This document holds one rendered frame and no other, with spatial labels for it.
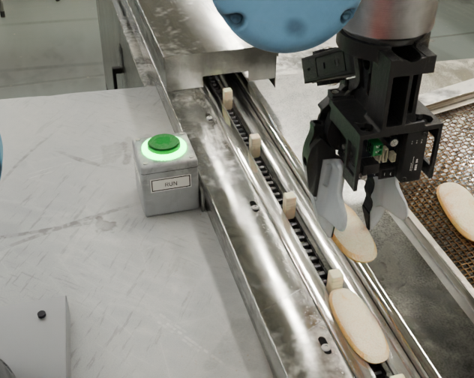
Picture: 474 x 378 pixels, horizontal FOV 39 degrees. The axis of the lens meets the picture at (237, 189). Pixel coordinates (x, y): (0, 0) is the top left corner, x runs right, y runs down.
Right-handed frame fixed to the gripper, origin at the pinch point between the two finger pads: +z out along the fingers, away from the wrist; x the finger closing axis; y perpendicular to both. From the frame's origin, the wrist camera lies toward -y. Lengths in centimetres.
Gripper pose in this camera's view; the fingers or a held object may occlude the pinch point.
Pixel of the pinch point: (347, 216)
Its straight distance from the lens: 66.3
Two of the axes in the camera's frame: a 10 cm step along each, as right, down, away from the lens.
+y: 2.8, 5.6, -7.8
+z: 0.0, 8.1, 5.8
